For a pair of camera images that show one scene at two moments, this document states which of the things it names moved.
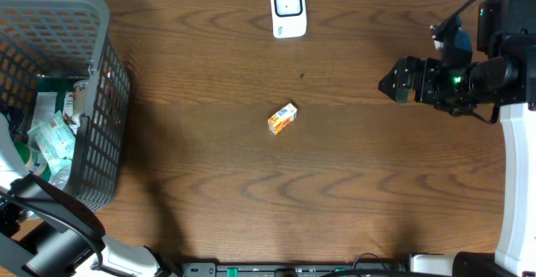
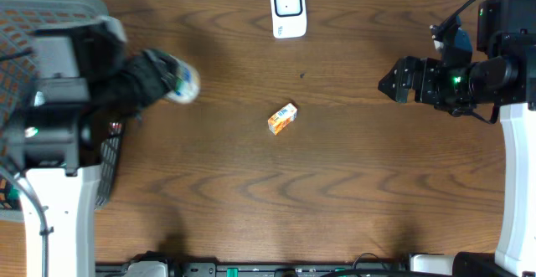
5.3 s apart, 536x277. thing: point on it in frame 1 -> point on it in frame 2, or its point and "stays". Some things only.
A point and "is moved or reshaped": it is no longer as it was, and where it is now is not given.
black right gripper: (429, 70) stays
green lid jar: (33, 160) is moved or reshaped
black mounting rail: (291, 269) stays
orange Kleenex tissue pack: (280, 120) stays
